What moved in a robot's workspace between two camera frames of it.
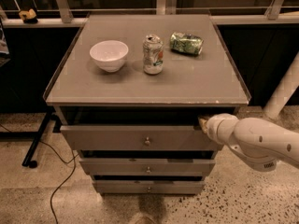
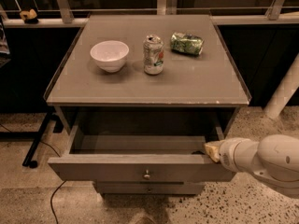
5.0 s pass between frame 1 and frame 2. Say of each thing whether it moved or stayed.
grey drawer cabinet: stayed
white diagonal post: stayed
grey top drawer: moved
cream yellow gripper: moved
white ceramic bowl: stayed
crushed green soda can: stayed
